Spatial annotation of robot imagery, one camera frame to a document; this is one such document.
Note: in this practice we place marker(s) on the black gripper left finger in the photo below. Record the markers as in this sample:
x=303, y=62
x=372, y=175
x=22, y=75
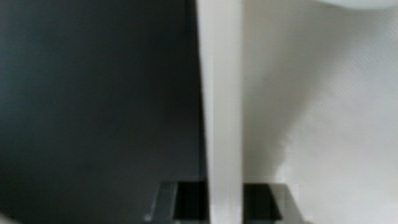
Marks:
x=180, y=204

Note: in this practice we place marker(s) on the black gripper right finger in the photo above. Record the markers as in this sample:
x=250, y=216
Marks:
x=271, y=207

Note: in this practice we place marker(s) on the white square tabletop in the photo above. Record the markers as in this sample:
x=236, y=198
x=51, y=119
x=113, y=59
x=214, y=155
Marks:
x=300, y=60

